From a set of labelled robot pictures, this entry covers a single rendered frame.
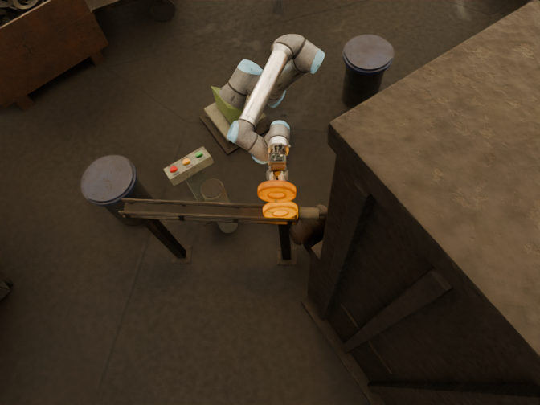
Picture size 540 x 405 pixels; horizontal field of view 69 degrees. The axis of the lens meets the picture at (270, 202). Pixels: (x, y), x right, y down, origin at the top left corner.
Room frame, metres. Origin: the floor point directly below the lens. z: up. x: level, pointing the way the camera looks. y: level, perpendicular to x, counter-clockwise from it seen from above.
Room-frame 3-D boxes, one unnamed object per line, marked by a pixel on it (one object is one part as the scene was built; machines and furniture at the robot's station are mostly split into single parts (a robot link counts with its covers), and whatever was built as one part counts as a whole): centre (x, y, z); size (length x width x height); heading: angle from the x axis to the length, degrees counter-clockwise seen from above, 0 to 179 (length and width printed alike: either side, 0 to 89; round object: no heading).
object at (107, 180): (1.19, 0.88, 0.22); 0.32 x 0.32 x 0.43
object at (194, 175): (1.10, 0.39, 0.31); 0.24 x 0.16 x 0.62; 114
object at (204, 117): (1.75, 0.14, 0.04); 0.40 x 0.40 x 0.08; 25
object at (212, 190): (0.97, 0.29, 0.26); 0.12 x 0.12 x 0.52
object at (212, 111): (1.75, 0.14, 0.10); 0.32 x 0.32 x 0.04; 25
